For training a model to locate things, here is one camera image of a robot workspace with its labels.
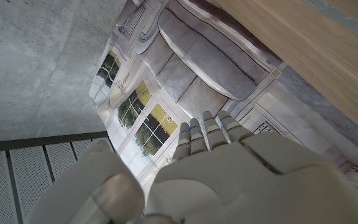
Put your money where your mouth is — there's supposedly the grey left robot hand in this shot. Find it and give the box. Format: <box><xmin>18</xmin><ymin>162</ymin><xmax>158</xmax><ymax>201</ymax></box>
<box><xmin>26</xmin><ymin>110</ymin><xmax>358</xmax><ymax>224</ymax></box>

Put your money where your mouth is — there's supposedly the printed sofa room backdrop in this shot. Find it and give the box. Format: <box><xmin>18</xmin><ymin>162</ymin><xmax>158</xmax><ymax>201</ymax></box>
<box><xmin>88</xmin><ymin>0</ymin><xmax>358</xmax><ymax>203</ymax></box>

